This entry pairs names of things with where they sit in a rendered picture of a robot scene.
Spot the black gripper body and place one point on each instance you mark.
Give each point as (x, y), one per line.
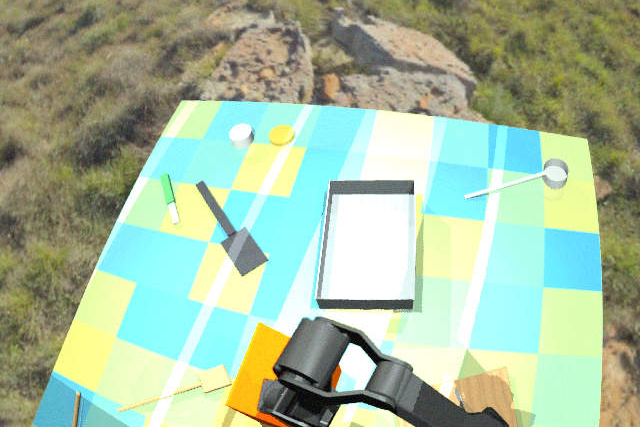
(493, 411)

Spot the white rectangular tray with grey walls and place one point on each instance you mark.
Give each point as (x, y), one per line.
(368, 247)

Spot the grey cylinder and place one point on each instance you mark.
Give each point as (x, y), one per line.
(241, 136)

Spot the grey spatula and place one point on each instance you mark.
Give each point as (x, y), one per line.
(240, 246)

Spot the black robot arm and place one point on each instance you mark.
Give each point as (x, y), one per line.
(302, 395)

